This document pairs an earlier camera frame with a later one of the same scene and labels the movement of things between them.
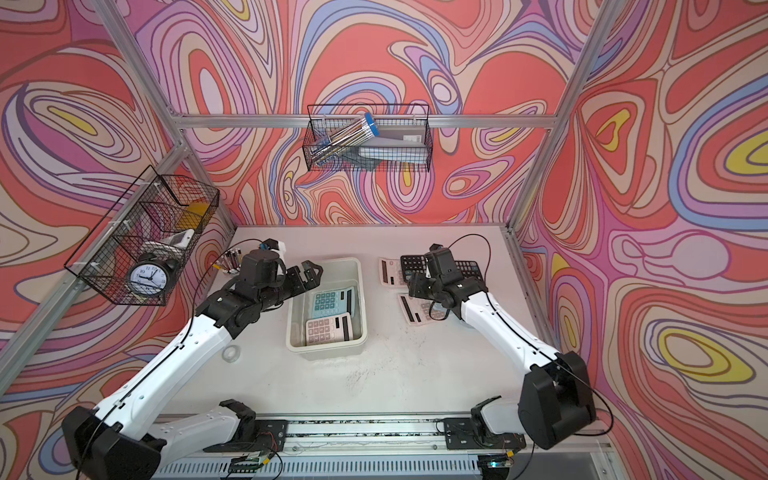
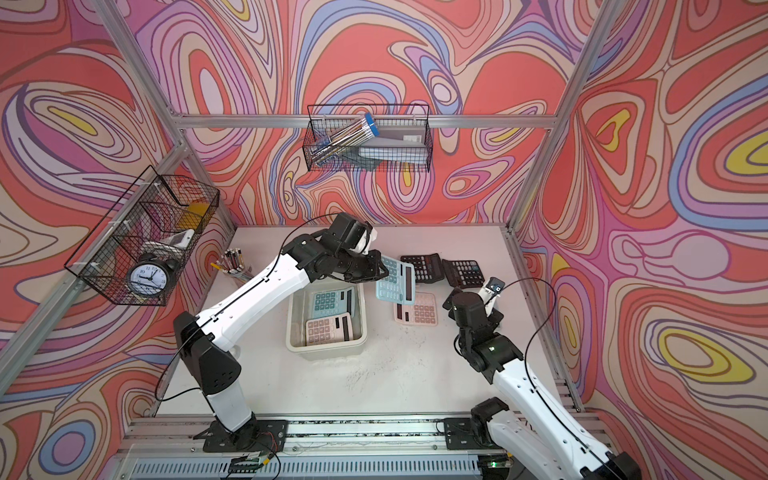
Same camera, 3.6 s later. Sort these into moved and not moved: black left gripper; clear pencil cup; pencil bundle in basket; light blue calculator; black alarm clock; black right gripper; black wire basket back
Moved: black right gripper; black left gripper
Not moved: black alarm clock; black wire basket back; clear pencil cup; light blue calculator; pencil bundle in basket
